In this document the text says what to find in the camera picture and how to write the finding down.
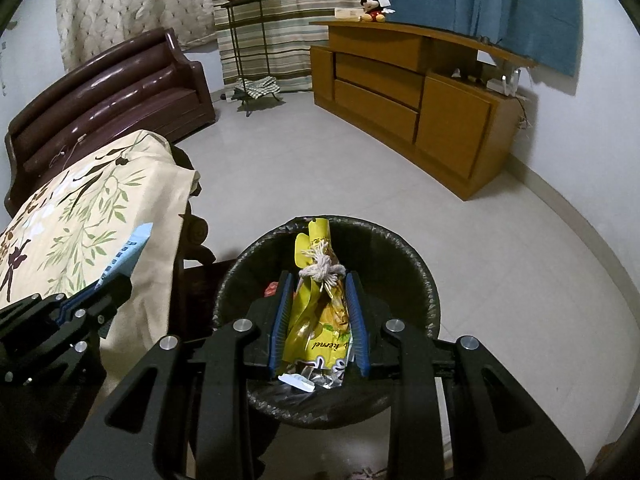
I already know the striped curtain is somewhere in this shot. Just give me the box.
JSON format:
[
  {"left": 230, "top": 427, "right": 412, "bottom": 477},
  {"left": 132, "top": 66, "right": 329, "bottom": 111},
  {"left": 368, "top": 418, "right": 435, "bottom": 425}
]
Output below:
[{"left": 213, "top": 0, "right": 359, "bottom": 93}]

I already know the black trash bin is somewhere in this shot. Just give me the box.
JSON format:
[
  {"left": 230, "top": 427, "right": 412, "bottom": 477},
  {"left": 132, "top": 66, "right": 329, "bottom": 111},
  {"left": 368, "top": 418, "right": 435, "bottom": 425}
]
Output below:
[{"left": 213, "top": 214, "right": 440, "bottom": 430}]

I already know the beige patterned curtain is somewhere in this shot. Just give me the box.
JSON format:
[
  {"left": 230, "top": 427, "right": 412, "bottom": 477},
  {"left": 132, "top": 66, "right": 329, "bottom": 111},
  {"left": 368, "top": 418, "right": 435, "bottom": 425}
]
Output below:
[{"left": 56, "top": 0, "right": 215, "bottom": 72}]

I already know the yellow snack bag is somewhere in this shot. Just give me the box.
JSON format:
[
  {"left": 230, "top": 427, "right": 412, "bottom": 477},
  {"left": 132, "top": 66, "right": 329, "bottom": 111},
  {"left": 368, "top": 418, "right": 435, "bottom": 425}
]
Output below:
[{"left": 278, "top": 218, "right": 352, "bottom": 393}]

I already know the white cable on sofa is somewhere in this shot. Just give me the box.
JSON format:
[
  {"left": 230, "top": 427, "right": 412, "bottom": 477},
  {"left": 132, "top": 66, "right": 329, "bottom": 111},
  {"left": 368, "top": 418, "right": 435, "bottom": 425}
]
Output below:
[{"left": 48, "top": 133, "right": 88, "bottom": 172}]

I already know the mickey mouse plush toy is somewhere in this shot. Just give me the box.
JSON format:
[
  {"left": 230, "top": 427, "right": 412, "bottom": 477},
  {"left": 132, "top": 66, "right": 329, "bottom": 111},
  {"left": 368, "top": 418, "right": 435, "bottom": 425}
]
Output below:
[{"left": 359, "top": 0, "right": 385, "bottom": 23}]

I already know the floral beige tablecloth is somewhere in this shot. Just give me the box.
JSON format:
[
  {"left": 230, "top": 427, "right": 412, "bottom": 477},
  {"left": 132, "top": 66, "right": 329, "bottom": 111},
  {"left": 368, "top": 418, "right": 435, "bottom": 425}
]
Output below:
[{"left": 1, "top": 130, "right": 200, "bottom": 387}]

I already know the blue hanging cloth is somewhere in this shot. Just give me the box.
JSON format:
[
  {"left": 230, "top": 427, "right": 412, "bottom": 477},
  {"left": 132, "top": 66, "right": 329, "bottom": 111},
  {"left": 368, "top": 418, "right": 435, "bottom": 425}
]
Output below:
[{"left": 390, "top": 0, "right": 582, "bottom": 77}]

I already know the light blue sachet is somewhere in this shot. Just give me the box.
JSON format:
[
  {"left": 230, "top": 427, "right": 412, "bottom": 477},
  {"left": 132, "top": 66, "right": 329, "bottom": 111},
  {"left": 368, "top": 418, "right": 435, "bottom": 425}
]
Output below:
[{"left": 94, "top": 222, "right": 153, "bottom": 290}]

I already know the beige tissue box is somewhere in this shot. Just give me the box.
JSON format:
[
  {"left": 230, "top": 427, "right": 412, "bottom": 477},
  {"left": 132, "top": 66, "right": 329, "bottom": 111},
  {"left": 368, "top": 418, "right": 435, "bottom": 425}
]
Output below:
[{"left": 334, "top": 8, "right": 362, "bottom": 22}]

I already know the wooden tv cabinet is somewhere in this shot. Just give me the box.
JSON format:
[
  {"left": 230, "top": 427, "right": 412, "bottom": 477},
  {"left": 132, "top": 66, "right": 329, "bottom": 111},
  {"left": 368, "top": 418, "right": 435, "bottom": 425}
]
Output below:
[{"left": 310, "top": 21, "right": 535, "bottom": 200}]

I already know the dark brown leather sofa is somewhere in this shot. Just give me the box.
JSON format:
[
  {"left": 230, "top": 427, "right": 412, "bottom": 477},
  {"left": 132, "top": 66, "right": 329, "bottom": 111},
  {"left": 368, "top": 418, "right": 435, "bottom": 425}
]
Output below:
[{"left": 4, "top": 28, "right": 216, "bottom": 216}]

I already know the striped cloth on stand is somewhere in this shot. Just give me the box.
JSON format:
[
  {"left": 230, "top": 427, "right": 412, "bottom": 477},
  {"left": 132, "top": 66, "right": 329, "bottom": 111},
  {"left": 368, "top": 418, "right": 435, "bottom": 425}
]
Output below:
[{"left": 232, "top": 76, "right": 281, "bottom": 101}]

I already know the white router on cabinet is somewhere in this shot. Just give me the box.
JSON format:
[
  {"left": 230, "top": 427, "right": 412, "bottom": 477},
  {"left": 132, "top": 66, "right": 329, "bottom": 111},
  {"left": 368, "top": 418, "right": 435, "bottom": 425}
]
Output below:
[{"left": 486, "top": 68, "right": 521, "bottom": 96}]

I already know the black metal plant stand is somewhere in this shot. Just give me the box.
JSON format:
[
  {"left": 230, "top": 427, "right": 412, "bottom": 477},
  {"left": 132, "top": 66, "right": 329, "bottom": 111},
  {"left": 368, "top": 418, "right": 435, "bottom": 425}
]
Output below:
[{"left": 220, "top": 0, "right": 284, "bottom": 118}]

